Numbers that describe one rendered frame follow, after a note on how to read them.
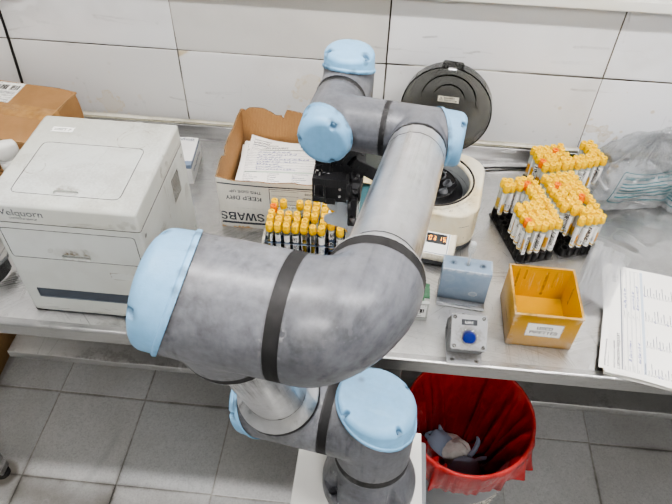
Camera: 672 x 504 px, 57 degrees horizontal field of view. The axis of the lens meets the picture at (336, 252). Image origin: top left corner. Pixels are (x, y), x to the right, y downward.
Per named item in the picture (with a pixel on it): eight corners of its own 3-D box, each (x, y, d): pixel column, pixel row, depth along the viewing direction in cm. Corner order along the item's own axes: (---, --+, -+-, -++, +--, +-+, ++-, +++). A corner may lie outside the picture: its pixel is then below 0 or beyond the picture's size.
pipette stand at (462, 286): (435, 304, 133) (442, 273, 126) (438, 280, 138) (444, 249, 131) (483, 312, 132) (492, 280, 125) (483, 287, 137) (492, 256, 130)
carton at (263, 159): (219, 226, 149) (211, 177, 138) (243, 153, 169) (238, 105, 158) (322, 235, 147) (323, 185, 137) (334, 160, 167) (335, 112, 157)
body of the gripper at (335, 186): (318, 177, 112) (318, 120, 103) (366, 182, 111) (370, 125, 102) (311, 205, 106) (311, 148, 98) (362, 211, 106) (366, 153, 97)
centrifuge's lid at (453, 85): (405, 57, 141) (411, 45, 147) (393, 154, 157) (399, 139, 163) (501, 71, 138) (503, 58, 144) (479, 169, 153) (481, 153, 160)
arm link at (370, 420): (404, 494, 90) (414, 442, 81) (314, 471, 93) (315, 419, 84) (417, 424, 99) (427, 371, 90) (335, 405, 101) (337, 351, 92)
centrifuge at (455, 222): (362, 252, 144) (365, 213, 135) (387, 174, 164) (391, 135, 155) (467, 273, 140) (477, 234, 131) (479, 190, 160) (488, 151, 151)
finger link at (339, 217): (324, 231, 115) (325, 192, 109) (356, 234, 115) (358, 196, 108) (322, 242, 113) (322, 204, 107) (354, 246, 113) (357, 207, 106)
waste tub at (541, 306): (503, 344, 127) (514, 313, 119) (498, 294, 136) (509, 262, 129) (570, 351, 126) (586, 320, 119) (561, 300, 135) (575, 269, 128)
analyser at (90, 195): (34, 309, 130) (-23, 201, 109) (83, 220, 149) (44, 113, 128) (179, 323, 129) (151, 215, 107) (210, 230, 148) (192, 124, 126)
